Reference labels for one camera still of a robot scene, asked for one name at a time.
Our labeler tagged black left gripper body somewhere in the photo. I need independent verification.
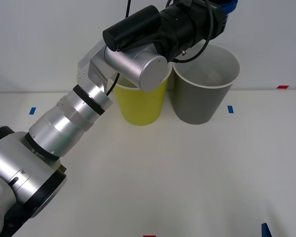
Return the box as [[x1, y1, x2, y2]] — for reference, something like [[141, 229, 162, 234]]
[[191, 0, 229, 47]]

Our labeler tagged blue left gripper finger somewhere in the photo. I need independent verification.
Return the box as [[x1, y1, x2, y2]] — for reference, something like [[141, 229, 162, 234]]
[[221, 0, 238, 15]]

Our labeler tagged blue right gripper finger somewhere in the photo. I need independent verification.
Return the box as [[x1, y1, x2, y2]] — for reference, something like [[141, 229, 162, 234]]
[[261, 223, 272, 237]]

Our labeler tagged grey plastic bin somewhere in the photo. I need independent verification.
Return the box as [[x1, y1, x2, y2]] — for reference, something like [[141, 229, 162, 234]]
[[172, 43, 241, 125]]

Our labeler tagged yellow-green plastic bin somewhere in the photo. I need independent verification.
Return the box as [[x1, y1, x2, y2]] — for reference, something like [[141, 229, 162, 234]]
[[112, 64, 169, 127]]

